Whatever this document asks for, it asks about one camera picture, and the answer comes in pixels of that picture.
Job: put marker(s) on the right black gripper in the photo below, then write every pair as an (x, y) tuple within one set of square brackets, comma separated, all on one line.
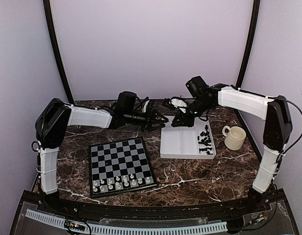
[(187, 122)]

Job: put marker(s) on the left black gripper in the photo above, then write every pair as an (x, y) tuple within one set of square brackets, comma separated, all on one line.
[(150, 119)]

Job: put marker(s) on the white plastic compartment tray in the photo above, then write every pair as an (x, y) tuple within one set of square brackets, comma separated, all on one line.
[(182, 143)]

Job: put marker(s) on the black grey chessboard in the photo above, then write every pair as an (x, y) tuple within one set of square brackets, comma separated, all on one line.
[(115, 159)]

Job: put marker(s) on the white king chess piece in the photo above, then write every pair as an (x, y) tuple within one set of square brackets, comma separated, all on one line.
[(134, 183)]

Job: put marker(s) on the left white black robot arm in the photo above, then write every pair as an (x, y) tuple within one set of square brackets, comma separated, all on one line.
[(52, 123)]

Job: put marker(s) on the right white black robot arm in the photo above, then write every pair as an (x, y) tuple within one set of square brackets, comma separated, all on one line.
[(273, 110)]

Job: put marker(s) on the pile of black chess pieces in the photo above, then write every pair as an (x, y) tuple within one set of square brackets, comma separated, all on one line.
[(205, 141)]

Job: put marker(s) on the cream ribbed mug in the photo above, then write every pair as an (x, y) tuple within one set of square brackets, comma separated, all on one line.
[(234, 137)]

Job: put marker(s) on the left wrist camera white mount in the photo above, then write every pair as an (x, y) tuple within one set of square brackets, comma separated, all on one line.
[(147, 105)]

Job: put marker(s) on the white slotted cable duct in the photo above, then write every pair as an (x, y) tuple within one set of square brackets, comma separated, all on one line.
[(81, 228)]

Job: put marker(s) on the black front rail base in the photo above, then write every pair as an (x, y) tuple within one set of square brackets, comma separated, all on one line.
[(272, 217)]

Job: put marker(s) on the right black frame post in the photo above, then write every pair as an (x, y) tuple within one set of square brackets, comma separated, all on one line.
[(249, 43)]

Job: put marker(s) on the black frame post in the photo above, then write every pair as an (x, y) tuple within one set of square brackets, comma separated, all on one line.
[(56, 50), (249, 43)]

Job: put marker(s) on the left black frame post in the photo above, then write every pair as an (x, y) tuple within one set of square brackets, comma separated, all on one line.
[(56, 50)]

